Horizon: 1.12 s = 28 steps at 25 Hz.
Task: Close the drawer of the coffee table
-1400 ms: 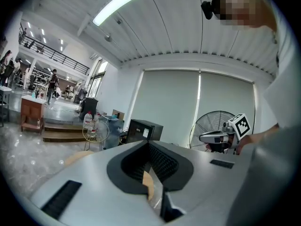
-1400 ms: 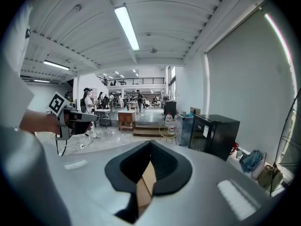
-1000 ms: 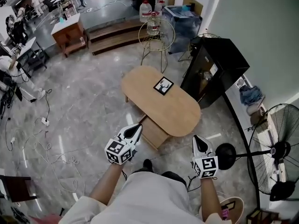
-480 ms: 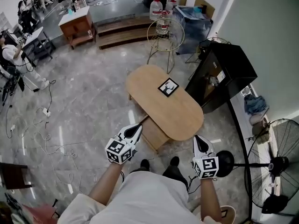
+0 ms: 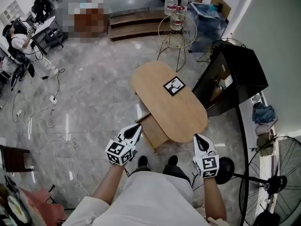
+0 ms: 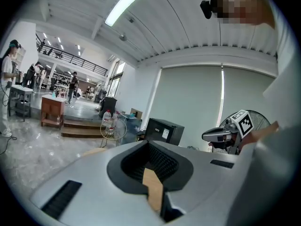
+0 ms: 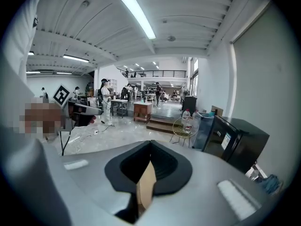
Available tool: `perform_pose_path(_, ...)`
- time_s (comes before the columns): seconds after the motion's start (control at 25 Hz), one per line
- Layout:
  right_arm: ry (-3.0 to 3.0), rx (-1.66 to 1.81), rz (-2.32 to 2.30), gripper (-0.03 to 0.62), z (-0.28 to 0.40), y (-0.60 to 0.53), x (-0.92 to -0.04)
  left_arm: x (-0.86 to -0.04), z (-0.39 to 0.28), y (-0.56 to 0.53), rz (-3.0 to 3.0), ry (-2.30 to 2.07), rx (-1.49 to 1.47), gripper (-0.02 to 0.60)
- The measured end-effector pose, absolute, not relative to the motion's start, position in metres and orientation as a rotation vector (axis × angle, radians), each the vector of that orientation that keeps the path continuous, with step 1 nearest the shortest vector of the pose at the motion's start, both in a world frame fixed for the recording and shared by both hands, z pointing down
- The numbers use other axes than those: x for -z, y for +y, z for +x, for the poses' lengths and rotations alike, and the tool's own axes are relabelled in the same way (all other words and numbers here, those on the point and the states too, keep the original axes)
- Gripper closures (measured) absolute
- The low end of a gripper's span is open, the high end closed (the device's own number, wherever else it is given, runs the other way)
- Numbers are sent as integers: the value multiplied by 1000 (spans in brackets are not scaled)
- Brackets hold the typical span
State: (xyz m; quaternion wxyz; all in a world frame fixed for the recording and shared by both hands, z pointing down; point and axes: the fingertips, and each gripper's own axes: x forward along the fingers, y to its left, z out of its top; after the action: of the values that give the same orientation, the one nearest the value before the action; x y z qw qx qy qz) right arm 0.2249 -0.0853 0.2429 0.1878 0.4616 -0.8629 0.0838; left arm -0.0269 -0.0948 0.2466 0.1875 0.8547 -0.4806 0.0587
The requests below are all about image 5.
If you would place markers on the black picture frame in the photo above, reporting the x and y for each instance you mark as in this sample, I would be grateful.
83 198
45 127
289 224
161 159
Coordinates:
174 86

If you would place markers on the person's white shirt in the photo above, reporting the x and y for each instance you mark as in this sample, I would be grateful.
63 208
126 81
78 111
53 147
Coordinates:
152 201

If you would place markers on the long black bar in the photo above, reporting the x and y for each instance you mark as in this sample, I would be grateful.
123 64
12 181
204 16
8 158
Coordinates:
244 145

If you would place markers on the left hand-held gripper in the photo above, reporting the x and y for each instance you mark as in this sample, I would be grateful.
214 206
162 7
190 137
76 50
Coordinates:
117 149

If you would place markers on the oval wooden table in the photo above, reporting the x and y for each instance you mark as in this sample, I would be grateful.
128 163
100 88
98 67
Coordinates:
169 112

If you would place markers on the blue cloth pile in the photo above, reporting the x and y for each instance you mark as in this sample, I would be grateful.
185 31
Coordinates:
263 113

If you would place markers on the clear water jug red label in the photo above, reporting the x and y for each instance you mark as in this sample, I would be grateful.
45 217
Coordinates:
185 1
176 20
170 5

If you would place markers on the red fabric bag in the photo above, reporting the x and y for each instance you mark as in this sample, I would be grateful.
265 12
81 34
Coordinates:
40 208

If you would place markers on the dark brown wooden bench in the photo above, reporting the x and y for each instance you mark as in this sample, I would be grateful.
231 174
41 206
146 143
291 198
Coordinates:
14 159

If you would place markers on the person's right black shoe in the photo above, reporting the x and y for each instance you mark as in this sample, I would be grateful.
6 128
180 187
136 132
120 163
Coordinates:
173 160

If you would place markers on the white top desk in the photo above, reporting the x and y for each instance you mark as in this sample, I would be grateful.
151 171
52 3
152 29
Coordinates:
44 23

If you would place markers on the person's left forearm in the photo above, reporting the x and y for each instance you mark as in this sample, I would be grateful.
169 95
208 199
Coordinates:
108 185

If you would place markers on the black glass-door fridge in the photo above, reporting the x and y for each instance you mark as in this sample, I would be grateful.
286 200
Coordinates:
247 67

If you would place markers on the white cubby shelf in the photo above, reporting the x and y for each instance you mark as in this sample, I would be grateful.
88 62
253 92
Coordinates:
10 13

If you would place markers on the person's black shoe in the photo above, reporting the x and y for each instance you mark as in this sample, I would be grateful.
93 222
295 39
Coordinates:
173 160
142 161

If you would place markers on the black pedestal fan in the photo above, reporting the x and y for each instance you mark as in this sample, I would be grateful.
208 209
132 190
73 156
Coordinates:
275 183

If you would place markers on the person's left black shoe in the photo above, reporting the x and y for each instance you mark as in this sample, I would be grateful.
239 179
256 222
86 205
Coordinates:
142 161

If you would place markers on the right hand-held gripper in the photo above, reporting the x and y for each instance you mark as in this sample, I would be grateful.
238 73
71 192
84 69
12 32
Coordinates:
208 165

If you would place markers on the white plastic bag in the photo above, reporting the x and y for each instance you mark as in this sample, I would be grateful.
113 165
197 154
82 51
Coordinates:
263 129

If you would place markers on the brown paper bag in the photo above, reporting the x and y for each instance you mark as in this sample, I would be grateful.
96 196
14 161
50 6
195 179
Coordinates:
265 140

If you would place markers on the white power strip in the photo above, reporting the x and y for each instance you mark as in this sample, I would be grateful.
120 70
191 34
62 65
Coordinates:
53 99
19 113

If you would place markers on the person's right forearm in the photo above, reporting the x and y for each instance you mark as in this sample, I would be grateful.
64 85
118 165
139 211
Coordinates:
212 196

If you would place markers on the dark wooden steps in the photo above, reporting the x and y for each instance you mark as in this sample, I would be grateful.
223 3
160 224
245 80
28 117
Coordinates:
136 27

